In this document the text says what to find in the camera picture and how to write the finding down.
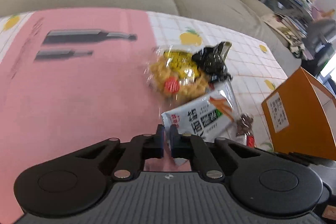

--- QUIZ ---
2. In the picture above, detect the black vacuum snack packet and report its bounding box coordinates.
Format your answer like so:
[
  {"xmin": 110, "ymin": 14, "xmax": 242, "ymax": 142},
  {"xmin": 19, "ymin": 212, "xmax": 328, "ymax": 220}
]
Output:
[{"xmin": 191, "ymin": 42, "xmax": 232, "ymax": 84}]

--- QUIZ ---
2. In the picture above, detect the cluttered book shelf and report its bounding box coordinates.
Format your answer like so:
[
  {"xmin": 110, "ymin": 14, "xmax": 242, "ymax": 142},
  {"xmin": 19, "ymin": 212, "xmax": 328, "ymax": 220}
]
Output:
[{"xmin": 248, "ymin": 0, "xmax": 336, "ymax": 59}]

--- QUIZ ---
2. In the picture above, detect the yellow label cracker bag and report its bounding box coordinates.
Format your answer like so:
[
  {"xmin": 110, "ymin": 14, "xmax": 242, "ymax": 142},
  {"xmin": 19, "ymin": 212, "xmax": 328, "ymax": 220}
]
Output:
[{"xmin": 145, "ymin": 46, "xmax": 210, "ymax": 105}]

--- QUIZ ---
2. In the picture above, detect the grey office chair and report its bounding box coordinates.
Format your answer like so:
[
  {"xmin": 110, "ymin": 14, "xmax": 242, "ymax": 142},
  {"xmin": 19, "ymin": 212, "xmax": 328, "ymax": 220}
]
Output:
[{"xmin": 301, "ymin": 17, "xmax": 336, "ymax": 77}]

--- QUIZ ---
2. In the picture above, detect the pink patterned tablecloth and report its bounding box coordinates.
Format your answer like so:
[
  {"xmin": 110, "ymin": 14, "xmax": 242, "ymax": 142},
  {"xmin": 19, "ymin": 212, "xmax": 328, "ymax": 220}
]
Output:
[{"xmin": 1, "ymin": 8, "xmax": 287, "ymax": 223}]

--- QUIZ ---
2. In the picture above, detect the white gluten stick packet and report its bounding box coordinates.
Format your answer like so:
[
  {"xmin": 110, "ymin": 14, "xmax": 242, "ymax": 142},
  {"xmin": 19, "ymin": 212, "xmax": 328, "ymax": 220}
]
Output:
[{"xmin": 161, "ymin": 81, "xmax": 239, "ymax": 142}]

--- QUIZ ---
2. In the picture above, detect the person right hand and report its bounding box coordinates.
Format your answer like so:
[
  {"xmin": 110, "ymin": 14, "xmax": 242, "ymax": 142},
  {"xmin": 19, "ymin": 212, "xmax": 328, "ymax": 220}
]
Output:
[{"xmin": 322, "ymin": 205, "xmax": 336, "ymax": 221}]

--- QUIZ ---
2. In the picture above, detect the orange cardboard box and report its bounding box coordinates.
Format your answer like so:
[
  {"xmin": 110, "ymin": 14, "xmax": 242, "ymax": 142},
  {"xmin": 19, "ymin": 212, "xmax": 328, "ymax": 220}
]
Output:
[{"xmin": 261, "ymin": 68, "xmax": 336, "ymax": 160}]

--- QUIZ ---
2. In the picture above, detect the cola bottle shaped candy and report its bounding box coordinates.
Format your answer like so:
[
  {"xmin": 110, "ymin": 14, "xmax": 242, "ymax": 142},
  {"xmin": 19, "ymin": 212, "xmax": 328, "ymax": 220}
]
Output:
[{"xmin": 235, "ymin": 113, "xmax": 256, "ymax": 148}]

